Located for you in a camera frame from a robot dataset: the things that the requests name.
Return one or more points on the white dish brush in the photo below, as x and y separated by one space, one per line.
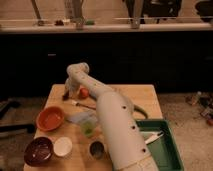
152 136

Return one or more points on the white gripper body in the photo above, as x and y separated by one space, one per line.
71 86

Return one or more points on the dark purple bowl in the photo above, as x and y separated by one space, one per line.
38 152

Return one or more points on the orange bowl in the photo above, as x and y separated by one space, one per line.
50 118

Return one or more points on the silver fork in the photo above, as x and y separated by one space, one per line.
75 103

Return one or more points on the green plastic cup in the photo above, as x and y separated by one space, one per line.
87 128

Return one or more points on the white small bowl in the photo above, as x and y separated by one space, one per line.
62 146

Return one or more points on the green plastic tray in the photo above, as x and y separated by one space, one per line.
164 149

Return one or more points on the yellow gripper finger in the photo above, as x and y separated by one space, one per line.
74 96

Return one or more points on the clear plastic bag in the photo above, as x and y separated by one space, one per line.
81 117

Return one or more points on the green chili pepper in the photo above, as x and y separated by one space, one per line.
141 110

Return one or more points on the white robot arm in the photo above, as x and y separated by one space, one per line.
127 148

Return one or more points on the metal cup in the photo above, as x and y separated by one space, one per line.
96 149

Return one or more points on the dark purple grape bunch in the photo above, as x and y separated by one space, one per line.
65 97

